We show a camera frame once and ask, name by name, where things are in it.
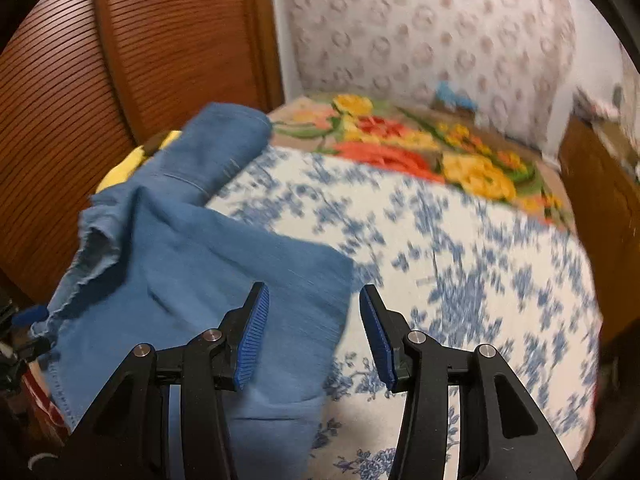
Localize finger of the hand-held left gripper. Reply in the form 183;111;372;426
14;305;51;328

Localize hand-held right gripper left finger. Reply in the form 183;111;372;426
60;282;270;480

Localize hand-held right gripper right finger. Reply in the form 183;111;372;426
360;284;578;480

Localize blue denim pants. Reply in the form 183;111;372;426
30;102;353;480

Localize red and white striped cloth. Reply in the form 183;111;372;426
22;360;68;431

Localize blue and white floral bedsheet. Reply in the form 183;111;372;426
205;145;603;480

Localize yellow pillow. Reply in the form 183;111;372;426
95;130;183;193

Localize colourful floral blanket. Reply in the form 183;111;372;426
265;92;576;233

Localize blue plastic bag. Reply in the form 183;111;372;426
434;80;478;111

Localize wooden cabinet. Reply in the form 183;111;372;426
557;115;640;351

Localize louvred wooden door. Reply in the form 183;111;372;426
0;0;286;291

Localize circle patterned curtain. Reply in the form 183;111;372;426
277;0;578;133

